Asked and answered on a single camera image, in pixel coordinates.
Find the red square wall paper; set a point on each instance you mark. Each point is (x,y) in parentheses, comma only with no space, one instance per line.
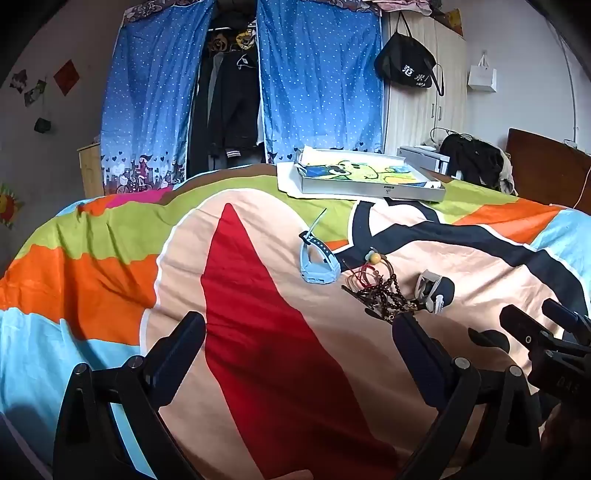
(67,76)

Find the white wall pipe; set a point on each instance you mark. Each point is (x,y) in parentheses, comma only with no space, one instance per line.
(571,92)

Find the white plastic storage box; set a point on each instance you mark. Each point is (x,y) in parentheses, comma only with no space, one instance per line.
(418,154)

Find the light blue wrist watch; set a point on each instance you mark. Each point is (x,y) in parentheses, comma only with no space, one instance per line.
(318,277)

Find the brown wooden headboard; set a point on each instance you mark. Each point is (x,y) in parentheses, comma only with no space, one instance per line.
(545,170)

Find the white paper bag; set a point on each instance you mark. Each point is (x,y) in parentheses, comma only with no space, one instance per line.
(481,78)

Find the black shoulder bag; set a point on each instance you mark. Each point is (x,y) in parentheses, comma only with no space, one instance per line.
(406,64)

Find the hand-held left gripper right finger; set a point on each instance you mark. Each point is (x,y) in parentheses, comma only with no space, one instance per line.
(418,355)

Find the blue dotted curtain with figures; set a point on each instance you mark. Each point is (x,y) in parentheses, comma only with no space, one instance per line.
(147,92)

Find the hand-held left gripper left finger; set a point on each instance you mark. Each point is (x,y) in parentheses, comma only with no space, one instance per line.
(182,350)

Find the sun wall decoration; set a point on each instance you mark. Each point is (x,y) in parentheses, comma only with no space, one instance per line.
(7,203)

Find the white wardrobe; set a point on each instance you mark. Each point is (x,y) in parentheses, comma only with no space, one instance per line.
(415,120)

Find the white wrist watch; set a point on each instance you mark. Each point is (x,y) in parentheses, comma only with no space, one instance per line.
(427,288)

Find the small green wall picture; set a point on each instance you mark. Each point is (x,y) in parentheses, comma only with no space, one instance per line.
(36,92)

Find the small dark wall picture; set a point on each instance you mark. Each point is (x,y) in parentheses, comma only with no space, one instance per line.
(18,81)

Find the colourful printed blanket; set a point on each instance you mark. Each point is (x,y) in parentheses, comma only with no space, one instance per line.
(115,277)

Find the dark green hanging pouch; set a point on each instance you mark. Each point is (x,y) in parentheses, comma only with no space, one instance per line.
(42,124)

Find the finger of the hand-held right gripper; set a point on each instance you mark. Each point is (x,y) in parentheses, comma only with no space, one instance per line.
(521,323)
(565,318)

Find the dark hanging clothes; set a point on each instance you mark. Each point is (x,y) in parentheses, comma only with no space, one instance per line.
(231,106)

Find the light wooden cabinet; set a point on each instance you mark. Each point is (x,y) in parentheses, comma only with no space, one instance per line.
(90,170)

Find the black clothes pile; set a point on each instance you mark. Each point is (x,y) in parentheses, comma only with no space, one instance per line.
(475,159)

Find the grey flat box with cartoon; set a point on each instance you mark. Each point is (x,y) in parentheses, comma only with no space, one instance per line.
(369,189)

